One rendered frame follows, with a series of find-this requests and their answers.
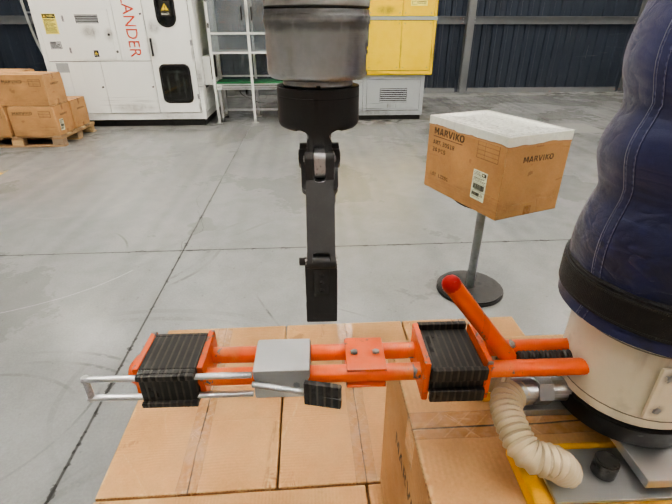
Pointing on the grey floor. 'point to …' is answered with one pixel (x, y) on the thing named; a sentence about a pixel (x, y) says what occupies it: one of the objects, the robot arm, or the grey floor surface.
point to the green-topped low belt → (243, 91)
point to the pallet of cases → (39, 109)
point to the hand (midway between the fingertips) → (321, 275)
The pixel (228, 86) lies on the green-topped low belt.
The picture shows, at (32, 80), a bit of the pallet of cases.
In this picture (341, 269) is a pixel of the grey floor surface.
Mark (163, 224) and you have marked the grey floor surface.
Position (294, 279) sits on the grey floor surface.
